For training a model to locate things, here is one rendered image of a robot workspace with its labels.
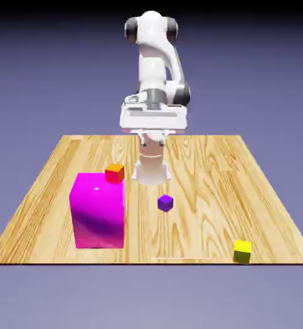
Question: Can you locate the large magenta box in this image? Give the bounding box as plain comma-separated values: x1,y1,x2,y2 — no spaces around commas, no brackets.
69,172,127,250

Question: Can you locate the small purple cube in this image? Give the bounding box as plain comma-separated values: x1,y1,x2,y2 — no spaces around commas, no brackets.
157,194,175,213

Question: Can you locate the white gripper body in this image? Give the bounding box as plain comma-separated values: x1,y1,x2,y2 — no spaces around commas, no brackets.
119,102,189,135

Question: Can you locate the small yellow cube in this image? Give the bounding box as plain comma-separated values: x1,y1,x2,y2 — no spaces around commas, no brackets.
232,239,253,265

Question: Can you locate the small orange cube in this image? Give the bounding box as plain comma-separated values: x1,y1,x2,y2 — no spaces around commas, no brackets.
104,163,126,184

